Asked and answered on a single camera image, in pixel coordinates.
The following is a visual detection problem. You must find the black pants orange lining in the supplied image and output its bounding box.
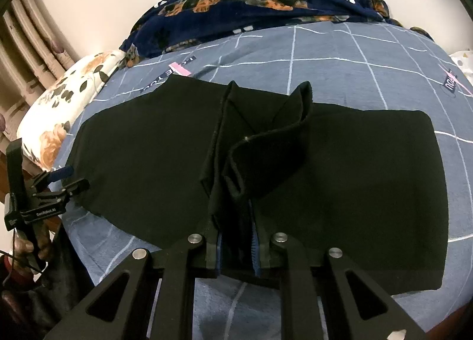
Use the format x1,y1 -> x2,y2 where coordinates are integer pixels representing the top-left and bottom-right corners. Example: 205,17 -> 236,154
67,75 -> 448,294

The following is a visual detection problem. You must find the person's left hand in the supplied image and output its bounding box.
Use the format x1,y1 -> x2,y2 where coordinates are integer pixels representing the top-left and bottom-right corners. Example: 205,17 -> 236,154
13,221 -> 51,278

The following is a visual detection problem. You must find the white floral pillow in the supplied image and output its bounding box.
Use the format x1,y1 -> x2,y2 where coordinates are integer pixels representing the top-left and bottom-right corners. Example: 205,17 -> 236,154
17,50 -> 125,171

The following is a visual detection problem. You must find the beige curtain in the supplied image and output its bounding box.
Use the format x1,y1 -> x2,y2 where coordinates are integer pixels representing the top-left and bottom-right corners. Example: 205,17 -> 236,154
1,0 -> 74,145

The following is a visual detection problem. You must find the blue grid bed sheet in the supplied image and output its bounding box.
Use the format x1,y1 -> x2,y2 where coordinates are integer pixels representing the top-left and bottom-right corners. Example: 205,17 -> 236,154
54,22 -> 472,339

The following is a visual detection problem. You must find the navy dog print blanket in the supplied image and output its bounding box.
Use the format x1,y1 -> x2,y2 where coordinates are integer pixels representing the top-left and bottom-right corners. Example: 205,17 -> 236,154
119,0 -> 431,69

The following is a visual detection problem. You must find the white patterned crumpled cloth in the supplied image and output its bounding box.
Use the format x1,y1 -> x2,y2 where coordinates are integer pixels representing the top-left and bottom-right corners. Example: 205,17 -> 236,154
450,50 -> 473,79

